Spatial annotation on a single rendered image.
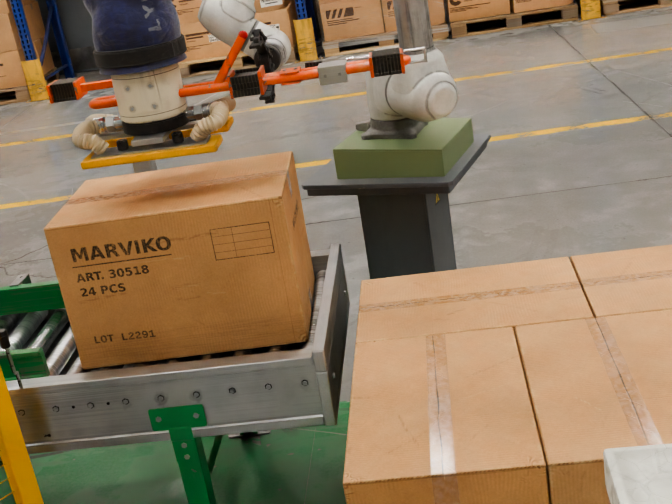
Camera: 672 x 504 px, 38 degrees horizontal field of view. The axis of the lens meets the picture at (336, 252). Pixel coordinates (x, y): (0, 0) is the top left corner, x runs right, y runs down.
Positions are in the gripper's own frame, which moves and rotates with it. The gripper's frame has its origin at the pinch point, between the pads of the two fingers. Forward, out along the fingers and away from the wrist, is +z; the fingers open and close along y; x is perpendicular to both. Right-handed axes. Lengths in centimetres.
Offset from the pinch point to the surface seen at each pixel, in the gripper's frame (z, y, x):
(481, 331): 36, 65, -48
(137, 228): 32, 27, 32
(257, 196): 29.6, 24.4, 1.9
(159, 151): 28.3, 10.0, 23.5
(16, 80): -689, 99, 350
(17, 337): 6, 64, 84
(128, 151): 26.3, 9.4, 31.7
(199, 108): 15.7, 3.8, 14.4
